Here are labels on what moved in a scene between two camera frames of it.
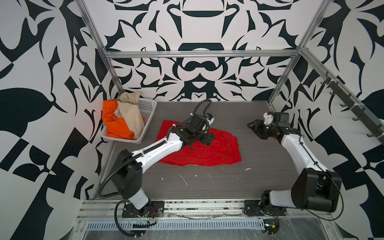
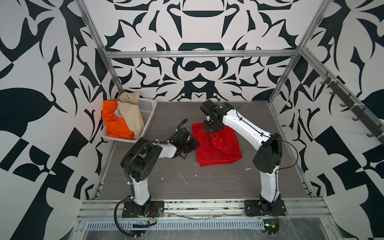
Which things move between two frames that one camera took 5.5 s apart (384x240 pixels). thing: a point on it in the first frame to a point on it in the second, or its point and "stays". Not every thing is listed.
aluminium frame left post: [96, 39] stays
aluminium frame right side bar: [365, 107] stays
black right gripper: [257, 126] to [208, 130]
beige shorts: [129, 109] stays
